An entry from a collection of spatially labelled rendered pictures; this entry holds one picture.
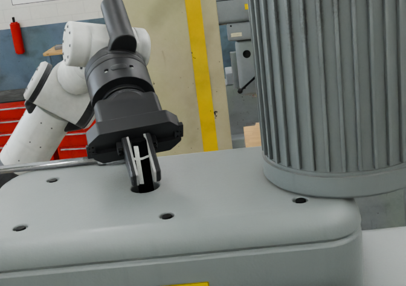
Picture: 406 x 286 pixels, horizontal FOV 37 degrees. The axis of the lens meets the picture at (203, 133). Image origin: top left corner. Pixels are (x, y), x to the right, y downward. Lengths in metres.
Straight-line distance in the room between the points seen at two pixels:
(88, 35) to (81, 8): 9.11
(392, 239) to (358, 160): 0.23
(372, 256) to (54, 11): 9.44
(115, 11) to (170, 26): 1.58
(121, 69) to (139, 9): 1.65
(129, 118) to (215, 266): 0.23
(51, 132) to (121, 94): 0.40
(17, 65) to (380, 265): 9.77
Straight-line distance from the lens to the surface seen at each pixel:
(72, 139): 5.67
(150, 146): 0.77
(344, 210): 0.68
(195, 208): 0.70
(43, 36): 10.20
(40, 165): 0.92
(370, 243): 0.87
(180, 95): 2.52
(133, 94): 0.81
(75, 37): 0.89
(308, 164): 0.69
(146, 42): 0.92
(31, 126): 1.19
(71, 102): 1.13
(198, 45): 2.47
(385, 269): 0.82
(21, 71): 10.42
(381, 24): 0.65
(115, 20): 0.87
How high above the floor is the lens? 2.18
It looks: 17 degrees down
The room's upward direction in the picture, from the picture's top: 7 degrees counter-clockwise
